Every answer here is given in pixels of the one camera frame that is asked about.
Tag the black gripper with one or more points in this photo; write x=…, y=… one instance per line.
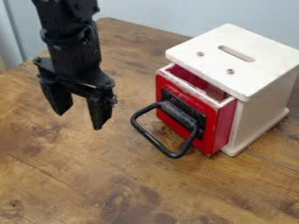
x=71, y=70

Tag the black metal drawer handle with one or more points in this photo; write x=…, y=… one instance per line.
x=185, y=116

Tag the red drawer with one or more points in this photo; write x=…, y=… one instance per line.
x=209, y=105

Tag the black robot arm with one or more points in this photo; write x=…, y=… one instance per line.
x=66, y=10

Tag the white wooden drawer cabinet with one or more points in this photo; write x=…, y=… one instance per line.
x=253, y=68

